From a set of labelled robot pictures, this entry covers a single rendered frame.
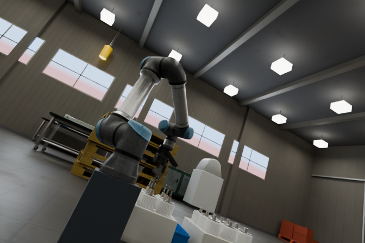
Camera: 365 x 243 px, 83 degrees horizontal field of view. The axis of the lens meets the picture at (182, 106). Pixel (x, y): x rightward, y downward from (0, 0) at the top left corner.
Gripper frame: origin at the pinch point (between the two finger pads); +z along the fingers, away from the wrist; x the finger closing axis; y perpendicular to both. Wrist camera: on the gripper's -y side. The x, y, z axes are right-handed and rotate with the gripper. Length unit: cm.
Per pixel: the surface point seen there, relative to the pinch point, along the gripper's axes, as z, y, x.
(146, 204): 15.2, 2.1, 4.0
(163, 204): 12.0, -7.7, 4.5
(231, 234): 13, -53, 12
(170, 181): -6, -195, -507
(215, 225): 12.1, -41.4, 10.5
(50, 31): -349, 413, -725
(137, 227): 27.1, 2.9, 7.0
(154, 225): 23.2, -5.6, 8.2
